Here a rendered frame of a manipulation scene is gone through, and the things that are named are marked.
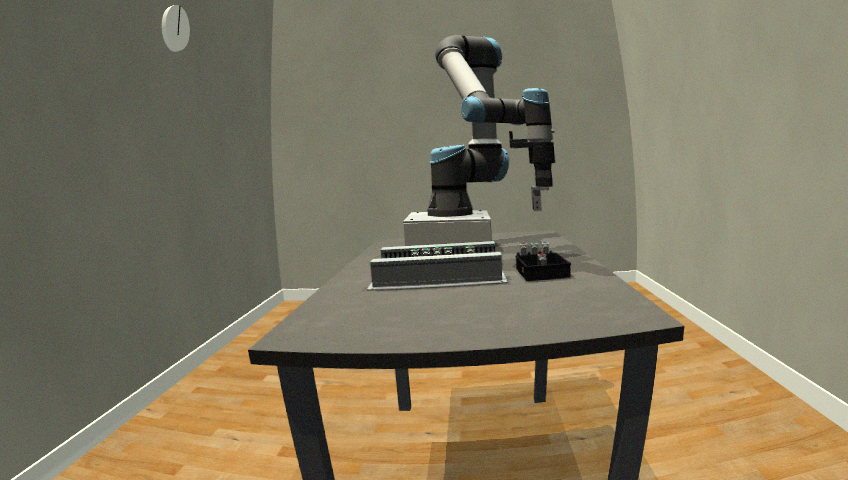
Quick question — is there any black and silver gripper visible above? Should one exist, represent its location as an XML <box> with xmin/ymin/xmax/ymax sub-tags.
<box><xmin>509</xmin><ymin>125</ymin><xmax>555</xmax><ymax>211</ymax></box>

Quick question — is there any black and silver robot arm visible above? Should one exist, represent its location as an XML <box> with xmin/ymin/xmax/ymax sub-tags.
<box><xmin>427</xmin><ymin>35</ymin><xmax>552</xmax><ymax>217</ymax></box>

